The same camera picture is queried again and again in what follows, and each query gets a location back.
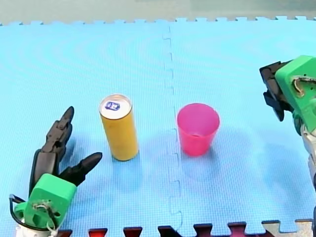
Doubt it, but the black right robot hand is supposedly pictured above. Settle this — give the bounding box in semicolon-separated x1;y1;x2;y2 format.
259;60;296;122

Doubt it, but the pink plastic cup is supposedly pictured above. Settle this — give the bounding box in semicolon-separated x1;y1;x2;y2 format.
177;103;220;157

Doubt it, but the yellow drink can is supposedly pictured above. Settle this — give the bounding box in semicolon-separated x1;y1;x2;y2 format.
99;94;140;162

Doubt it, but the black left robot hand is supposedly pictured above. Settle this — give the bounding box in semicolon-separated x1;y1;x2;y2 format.
29;106;103;198

